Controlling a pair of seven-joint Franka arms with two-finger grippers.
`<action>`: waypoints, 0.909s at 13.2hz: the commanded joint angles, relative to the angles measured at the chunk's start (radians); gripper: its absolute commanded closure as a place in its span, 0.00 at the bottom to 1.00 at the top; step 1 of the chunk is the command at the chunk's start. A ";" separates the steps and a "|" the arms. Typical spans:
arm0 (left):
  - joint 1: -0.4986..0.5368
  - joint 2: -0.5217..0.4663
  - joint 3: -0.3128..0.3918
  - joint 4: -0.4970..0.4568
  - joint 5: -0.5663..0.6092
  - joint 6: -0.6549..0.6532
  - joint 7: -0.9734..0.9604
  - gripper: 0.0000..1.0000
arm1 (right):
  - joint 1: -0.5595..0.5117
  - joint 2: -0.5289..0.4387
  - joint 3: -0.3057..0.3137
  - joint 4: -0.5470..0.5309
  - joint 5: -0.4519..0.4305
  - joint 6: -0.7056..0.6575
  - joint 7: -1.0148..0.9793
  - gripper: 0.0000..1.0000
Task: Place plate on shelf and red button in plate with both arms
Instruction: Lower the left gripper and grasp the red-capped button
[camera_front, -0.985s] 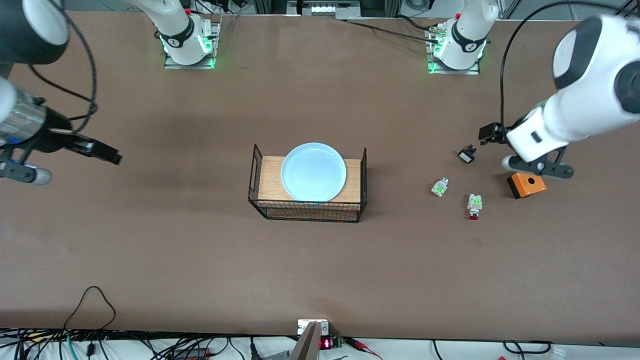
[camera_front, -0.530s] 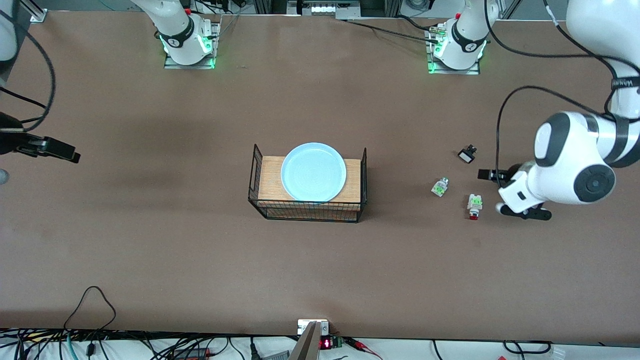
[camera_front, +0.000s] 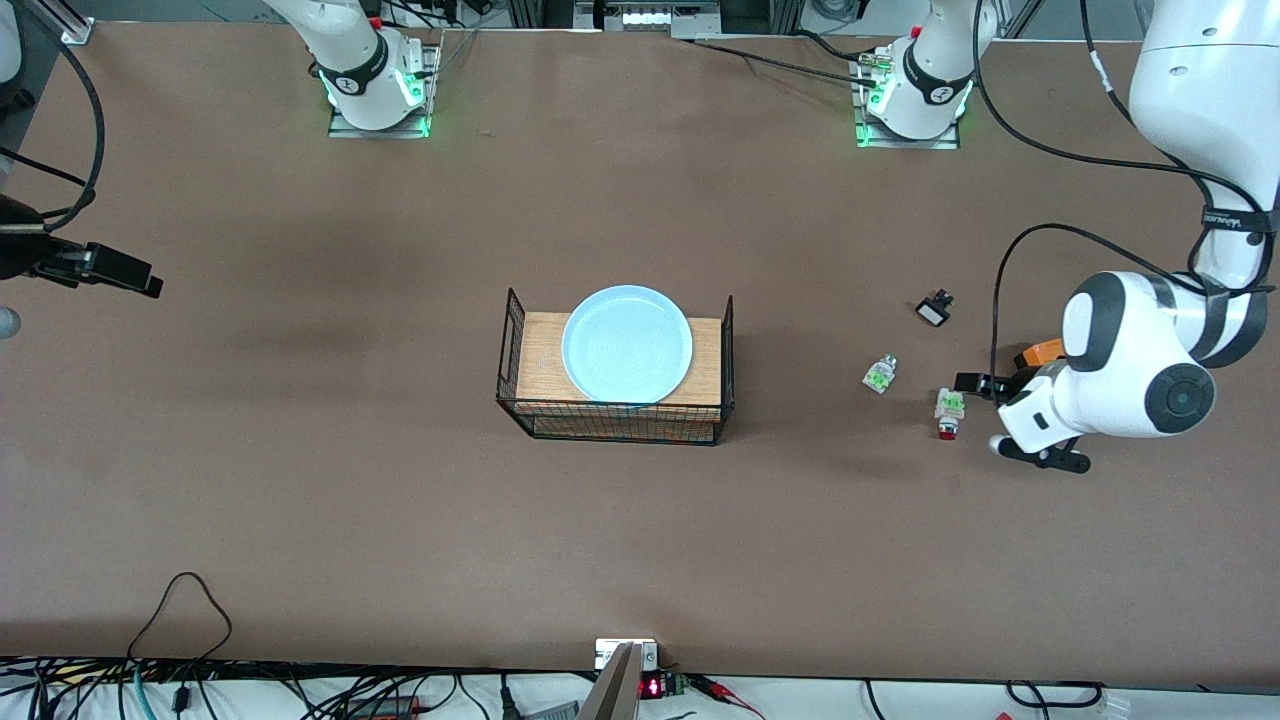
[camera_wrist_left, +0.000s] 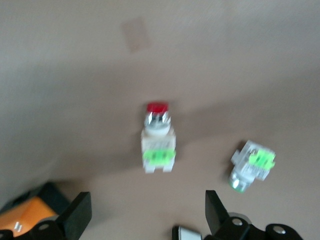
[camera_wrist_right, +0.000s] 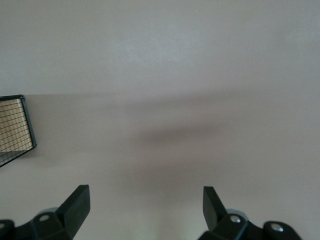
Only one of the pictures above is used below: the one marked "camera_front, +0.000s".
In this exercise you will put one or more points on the orange button box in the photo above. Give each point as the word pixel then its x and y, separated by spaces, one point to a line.
pixel 1045 352

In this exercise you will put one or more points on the aluminium frame profile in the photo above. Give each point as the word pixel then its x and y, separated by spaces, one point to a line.
pixel 70 22

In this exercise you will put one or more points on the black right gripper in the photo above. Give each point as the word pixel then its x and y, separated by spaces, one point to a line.
pixel 22 250

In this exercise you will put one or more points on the red clip lead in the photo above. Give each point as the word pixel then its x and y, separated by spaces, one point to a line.
pixel 715 686

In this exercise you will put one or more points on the red digit display module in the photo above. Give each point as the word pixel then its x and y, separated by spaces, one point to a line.
pixel 652 687

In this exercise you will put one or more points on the small metal bracket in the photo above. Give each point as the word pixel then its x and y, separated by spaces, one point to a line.
pixel 605 655

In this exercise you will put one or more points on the grey tapered post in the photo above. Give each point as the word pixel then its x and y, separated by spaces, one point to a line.
pixel 615 695

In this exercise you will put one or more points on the wooden board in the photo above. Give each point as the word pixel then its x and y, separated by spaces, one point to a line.
pixel 540 370

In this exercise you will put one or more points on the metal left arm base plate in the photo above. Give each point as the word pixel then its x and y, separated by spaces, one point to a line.
pixel 945 144

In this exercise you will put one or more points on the red push button switch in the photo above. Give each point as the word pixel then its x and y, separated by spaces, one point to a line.
pixel 949 408

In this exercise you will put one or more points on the light blue plate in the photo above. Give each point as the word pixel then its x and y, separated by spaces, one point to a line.
pixel 627 345

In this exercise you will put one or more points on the metal frame light unit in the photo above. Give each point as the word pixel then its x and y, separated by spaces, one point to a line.
pixel 650 18

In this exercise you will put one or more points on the black power adapter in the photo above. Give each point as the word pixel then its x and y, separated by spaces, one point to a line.
pixel 385 707

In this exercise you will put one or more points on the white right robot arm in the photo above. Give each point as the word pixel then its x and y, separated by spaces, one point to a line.
pixel 360 70

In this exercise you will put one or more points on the green push button switch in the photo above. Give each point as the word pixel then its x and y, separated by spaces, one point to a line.
pixel 879 376

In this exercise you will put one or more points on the black white push button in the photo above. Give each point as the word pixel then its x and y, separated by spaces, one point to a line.
pixel 933 312

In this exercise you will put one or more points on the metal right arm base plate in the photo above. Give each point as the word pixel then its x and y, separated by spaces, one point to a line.
pixel 345 130

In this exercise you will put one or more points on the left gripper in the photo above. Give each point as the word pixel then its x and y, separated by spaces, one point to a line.
pixel 1006 384

